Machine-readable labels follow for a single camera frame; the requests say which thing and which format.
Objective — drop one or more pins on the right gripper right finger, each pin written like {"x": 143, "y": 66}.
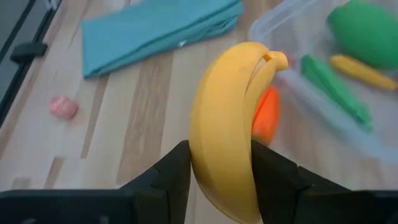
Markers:
{"x": 273, "y": 186}

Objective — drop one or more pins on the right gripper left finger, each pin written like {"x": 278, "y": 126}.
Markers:
{"x": 168, "y": 193}

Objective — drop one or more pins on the orange toy carrot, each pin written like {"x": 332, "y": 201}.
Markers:
{"x": 266, "y": 118}

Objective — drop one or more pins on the yellow toy banana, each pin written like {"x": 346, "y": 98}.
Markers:
{"x": 224, "y": 124}

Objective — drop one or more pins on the green toy cucumber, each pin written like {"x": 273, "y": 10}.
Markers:
{"x": 335, "y": 90}

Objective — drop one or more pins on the pink toy candy piece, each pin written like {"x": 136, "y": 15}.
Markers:
{"x": 63, "y": 107}

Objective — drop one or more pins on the yellow toy chili pepper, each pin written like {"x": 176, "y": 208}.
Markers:
{"x": 360, "y": 71}

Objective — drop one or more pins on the green toy corn husk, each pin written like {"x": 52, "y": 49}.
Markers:
{"x": 367, "y": 31}

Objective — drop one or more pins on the clear plastic tupperware container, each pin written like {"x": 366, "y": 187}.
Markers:
{"x": 280, "y": 28}

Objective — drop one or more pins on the folded teal cloth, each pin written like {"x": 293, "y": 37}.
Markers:
{"x": 149, "y": 34}

